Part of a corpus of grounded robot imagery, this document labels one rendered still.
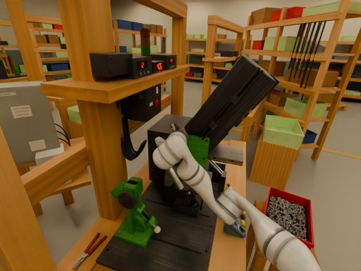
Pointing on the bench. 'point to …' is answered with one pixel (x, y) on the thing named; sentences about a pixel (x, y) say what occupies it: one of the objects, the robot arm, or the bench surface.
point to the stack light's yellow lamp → (145, 43)
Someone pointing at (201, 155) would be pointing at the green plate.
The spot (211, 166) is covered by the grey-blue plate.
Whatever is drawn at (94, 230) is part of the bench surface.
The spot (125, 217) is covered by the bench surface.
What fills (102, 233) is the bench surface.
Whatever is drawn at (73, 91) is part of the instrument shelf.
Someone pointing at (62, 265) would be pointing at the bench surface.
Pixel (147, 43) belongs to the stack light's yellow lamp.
